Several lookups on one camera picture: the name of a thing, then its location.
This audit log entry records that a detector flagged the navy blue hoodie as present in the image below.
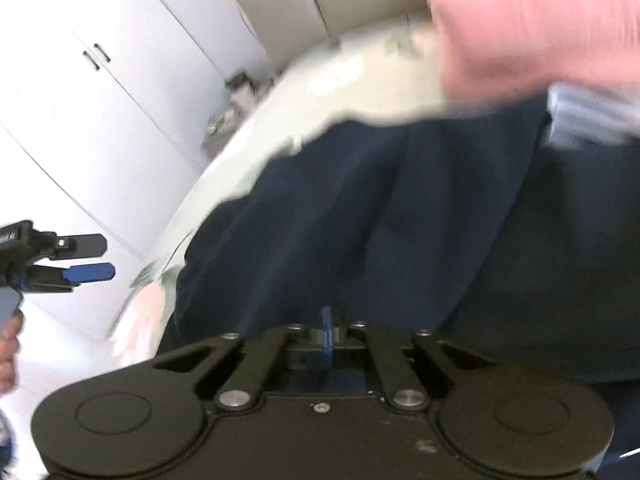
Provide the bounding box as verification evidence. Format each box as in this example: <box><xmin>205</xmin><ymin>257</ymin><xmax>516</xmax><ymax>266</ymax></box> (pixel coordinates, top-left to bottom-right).
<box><xmin>160</xmin><ymin>96</ymin><xmax>639</xmax><ymax>479</ymax></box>

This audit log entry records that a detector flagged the person's left hand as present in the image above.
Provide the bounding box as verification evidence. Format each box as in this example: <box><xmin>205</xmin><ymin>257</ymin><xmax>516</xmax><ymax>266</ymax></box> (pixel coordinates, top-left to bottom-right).
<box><xmin>0</xmin><ymin>310</ymin><xmax>24</xmax><ymax>394</ymax></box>

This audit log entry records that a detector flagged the white wardrobe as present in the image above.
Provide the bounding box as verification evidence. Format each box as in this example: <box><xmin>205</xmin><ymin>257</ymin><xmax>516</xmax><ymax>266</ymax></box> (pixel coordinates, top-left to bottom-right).
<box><xmin>1</xmin><ymin>0</ymin><xmax>268</xmax><ymax>340</ymax></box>

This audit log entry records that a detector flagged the clutter beside bed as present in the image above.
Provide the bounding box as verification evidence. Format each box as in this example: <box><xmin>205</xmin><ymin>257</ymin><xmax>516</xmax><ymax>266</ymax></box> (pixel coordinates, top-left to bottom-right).
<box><xmin>202</xmin><ymin>72</ymin><xmax>271</xmax><ymax>152</ymax></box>

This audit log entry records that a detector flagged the floral quilted bedspread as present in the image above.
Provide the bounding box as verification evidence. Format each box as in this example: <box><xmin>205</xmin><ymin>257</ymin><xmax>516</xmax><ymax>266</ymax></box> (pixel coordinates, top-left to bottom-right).
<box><xmin>106</xmin><ymin>12</ymin><xmax>501</xmax><ymax>356</ymax></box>

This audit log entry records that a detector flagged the striped blue white garment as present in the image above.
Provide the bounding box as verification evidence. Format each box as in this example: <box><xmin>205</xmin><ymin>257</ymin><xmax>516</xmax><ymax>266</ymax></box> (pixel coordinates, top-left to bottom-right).
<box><xmin>544</xmin><ymin>82</ymin><xmax>639</xmax><ymax>150</ymax></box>

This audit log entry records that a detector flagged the pink folded blanket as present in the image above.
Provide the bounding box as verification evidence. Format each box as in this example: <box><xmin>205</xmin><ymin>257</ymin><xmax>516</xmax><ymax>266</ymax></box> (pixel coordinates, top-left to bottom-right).
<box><xmin>426</xmin><ymin>0</ymin><xmax>639</xmax><ymax>100</ymax></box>

